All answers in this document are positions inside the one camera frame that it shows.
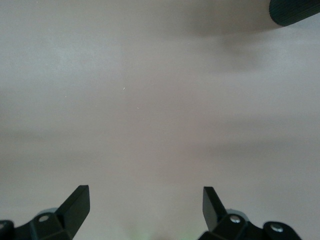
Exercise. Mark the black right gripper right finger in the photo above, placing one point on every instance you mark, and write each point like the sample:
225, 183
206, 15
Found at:
215, 215

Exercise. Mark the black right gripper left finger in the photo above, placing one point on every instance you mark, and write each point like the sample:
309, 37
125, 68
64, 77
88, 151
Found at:
70, 215

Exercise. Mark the black ribbed cylinder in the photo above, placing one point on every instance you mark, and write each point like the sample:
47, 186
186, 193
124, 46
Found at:
292, 11

